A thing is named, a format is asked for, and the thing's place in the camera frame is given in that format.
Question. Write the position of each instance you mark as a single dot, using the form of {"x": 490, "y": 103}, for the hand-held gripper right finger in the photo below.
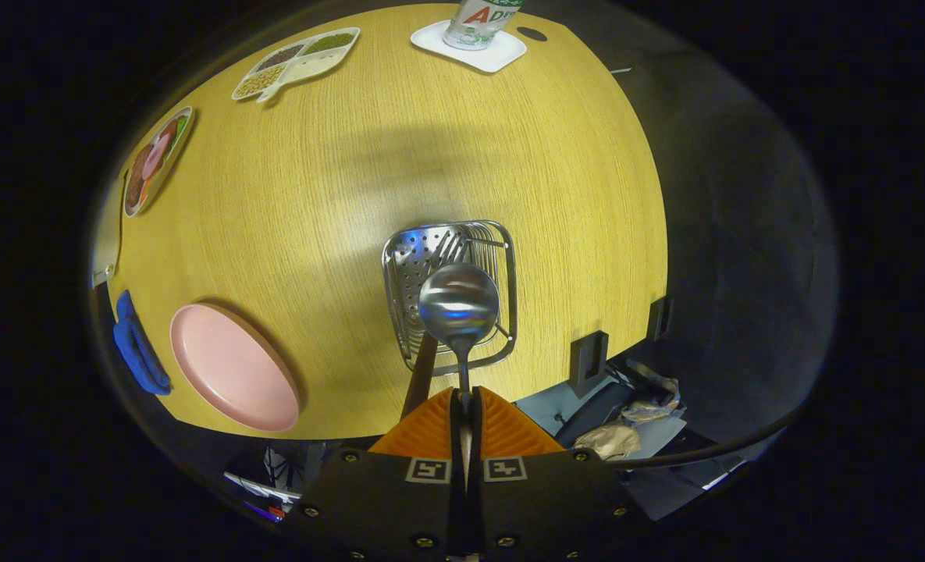
{"x": 482, "y": 499}

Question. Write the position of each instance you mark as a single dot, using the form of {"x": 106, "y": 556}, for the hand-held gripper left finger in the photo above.
{"x": 446, "y": 499}

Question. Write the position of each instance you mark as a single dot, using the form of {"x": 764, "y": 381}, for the metal spoon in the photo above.
{"x": 458, "y": 304}

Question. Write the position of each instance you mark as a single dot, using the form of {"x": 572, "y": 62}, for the crumpled tan bag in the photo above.
{"x": 606, "y": 441}

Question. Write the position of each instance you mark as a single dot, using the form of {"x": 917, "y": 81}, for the black table clamp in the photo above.
{"x": 588, "y": 363}
{"x": 659, "y": 318}

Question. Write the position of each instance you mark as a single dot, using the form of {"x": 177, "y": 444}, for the crumpled grey paper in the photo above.
{"x": 653, "y": 402}

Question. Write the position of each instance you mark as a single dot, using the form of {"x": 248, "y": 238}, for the pink plate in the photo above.
{"x": 228, "y": 359}

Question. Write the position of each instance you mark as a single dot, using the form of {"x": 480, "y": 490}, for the blue cloth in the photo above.
{"x": 138, "y": 351}

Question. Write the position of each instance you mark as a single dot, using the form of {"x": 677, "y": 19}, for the white toaster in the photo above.
{"x": 107, "y": 242}

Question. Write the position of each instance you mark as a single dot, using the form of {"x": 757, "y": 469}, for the white square coaster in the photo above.
{"x": 501, "y": 55}

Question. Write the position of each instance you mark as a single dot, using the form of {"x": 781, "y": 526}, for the plate of sandwich fillings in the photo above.
{"x": 154, "y": 160}

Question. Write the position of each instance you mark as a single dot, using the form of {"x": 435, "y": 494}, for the white divided tray of beans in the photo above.
{"x": 306, "y": 62}

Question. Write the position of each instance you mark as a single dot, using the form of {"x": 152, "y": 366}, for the white plastic drink bottle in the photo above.
{"x": 478, "y": 23}

